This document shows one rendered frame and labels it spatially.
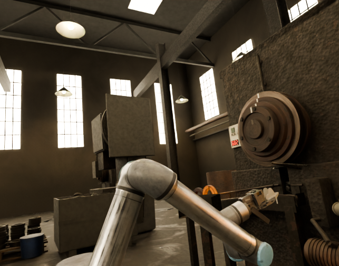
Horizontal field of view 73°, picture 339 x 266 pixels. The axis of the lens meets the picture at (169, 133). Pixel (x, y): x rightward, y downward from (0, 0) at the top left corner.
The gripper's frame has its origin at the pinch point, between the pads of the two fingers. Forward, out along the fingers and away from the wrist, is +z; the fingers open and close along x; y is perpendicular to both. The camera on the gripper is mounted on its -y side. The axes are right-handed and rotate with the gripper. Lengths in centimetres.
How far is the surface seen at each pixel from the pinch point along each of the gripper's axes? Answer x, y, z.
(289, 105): 0, 39, 32
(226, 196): 281, -66, 103
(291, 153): 4.0, 13.7, 23.3
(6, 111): 938, 471, -338
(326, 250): -16.5, -23.8, -1.2
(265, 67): 25, 69, 53
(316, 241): -10.1, -22.6, 1.4
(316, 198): -4.7, -9.5, 16.8
